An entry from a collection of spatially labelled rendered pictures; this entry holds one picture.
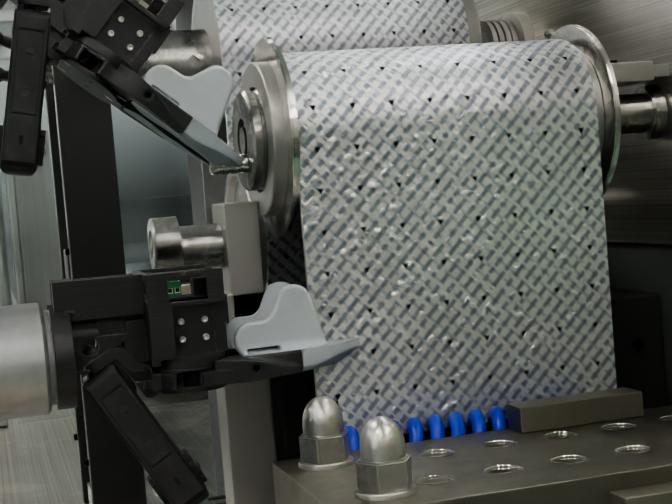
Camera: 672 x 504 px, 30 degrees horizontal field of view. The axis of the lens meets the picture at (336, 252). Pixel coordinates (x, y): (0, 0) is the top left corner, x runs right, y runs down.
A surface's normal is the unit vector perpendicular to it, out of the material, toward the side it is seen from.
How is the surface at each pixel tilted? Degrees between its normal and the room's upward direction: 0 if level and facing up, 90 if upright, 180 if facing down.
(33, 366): 87
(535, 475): 0
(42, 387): 118
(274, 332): 90
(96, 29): 90
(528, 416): 90
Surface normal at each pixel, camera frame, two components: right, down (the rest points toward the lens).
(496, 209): 0.28, 0.03
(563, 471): -0.08, -1.00
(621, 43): -0.96, 0.09
